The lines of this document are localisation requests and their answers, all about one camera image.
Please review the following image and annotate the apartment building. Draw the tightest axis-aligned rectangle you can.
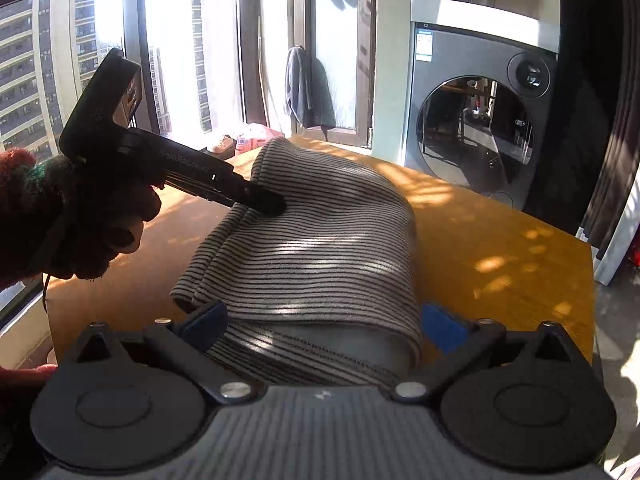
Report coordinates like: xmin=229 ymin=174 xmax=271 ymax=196
xmin=0 ymin=0 xmax=216 ymax=161

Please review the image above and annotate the pink detergent refill bag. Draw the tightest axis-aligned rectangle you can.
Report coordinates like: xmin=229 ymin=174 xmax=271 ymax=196
xmin=235 ymin=122 xmax=286 ymax=156

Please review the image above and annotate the hanging dark blue garment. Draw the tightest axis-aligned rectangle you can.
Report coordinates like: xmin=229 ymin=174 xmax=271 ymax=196
xmin=284 ymin=46 xmax=337 ymax=130

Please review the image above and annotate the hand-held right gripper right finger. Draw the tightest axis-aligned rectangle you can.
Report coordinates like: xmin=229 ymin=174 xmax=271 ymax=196
xmin=390 ymin=301 xmax=577 ymax=404

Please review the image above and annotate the striped grey cloth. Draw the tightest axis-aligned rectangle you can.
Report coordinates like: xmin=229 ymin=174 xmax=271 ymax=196
xmin=169 ymin=136 xmax=424 ymax=389

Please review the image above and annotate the dark window frame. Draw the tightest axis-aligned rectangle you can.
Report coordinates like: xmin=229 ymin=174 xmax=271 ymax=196
xmin=120 ymin=0 xmax=154 ymax=136

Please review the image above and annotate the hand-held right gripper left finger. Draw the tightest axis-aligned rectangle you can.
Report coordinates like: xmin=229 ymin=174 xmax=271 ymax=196
xmin=67 ymin=300 xmax=261 ymax=406

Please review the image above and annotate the dark front-loading washing machine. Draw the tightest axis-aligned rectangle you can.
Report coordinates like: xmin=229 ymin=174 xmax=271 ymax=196
xmin=404 ymin=21 xmax=560 ymax=211

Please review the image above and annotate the person's left hand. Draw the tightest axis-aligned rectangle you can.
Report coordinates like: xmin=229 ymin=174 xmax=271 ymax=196
xmin=27 ymin=155 xmax=163 ymax=282

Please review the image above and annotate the beige slipper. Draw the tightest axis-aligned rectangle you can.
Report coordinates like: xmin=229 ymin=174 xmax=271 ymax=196
xmin=206 ymin=133 xmax=236 ymax=156

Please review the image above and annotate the brown framed glass door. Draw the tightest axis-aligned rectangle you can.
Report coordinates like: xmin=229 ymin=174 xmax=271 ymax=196
xmin=287 ymin=0 xmax=377 ymax=150

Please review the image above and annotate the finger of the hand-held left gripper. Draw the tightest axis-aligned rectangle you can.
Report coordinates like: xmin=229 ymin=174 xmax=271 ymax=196
xmin=164 ymin=172 xmax=288 ymax=218

